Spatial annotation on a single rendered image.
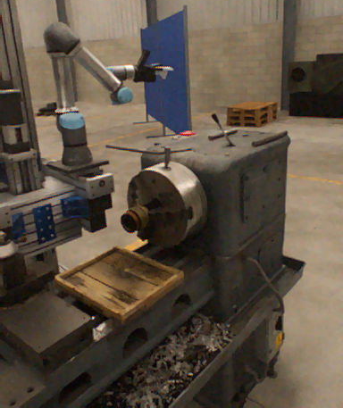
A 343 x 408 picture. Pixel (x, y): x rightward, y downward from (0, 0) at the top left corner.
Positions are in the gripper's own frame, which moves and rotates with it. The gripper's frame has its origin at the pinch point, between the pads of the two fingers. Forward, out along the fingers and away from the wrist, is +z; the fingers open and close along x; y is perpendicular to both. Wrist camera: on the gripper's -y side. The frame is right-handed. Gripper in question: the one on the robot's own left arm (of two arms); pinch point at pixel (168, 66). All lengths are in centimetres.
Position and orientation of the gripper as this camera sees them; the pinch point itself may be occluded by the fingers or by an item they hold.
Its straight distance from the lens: 217.0
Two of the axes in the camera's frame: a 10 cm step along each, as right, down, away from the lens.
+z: 9.2, -1.7, 3.5
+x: 3.9, 3.9, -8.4
